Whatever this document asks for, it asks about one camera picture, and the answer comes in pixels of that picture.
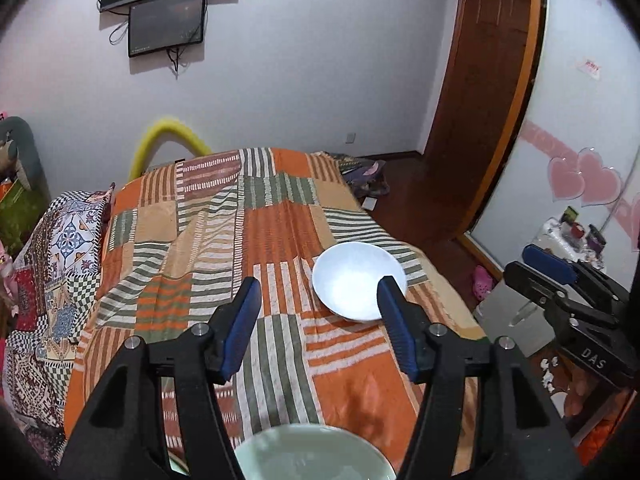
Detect wooden door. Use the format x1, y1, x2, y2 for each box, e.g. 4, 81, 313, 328
422, 0, 547, 242

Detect red and white sticker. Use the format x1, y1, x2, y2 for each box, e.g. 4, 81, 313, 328
575, 57, 604, 79

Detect grey plush toy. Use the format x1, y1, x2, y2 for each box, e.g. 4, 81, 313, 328
0, 116, 51, 202

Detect yellow foam tube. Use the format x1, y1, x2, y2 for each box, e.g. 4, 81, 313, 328
129, 116, 214, 181

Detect assorted cosmetic jars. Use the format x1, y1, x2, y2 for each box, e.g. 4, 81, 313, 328
537, 205, 609, 262

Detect white bowl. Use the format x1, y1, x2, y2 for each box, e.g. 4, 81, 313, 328
311, 241, 408, 324

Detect dark bag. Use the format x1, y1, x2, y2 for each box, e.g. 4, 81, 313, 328
337, 154, 391, 200

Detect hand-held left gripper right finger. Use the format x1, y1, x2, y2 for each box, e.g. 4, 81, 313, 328
376, 275, 583, 480

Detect orange striped patchwork blanket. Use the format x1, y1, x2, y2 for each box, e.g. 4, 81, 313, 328
62, 146, 489, 480

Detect person's right hand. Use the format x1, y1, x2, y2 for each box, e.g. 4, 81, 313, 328
562, 366, 609, 419

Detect checkered patterned bedsheet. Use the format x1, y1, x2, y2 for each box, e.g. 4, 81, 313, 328
0, 255, 101, 461

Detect large green bowl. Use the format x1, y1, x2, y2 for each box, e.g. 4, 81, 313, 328
234, 424, 396, 480

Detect pink heart sticker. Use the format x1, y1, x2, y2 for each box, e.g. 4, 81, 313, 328
548, 156, 586, 204
577, 147, 624, 209

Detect white wardrobe door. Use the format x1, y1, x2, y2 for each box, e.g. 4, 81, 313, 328
470, 0, 640, 283

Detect wall monitor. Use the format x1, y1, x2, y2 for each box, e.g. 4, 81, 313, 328
127, 0, 208, 59

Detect patterned pillow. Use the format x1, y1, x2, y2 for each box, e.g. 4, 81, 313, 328
30, 189, 117, 282

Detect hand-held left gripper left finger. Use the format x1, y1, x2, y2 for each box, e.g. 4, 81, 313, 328
57, 276, 262, 480

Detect small white cabinet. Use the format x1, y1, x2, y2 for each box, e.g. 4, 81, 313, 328
472, 275, 559, 359

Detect black monitor cable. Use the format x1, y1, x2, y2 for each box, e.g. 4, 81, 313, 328
167, 45, 189, 79

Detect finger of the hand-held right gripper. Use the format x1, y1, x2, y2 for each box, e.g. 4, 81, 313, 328
502, 261, 619, 332
521, 243, 629, 307

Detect pink shoe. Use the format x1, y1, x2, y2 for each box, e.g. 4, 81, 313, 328
472, 265, 496, 302

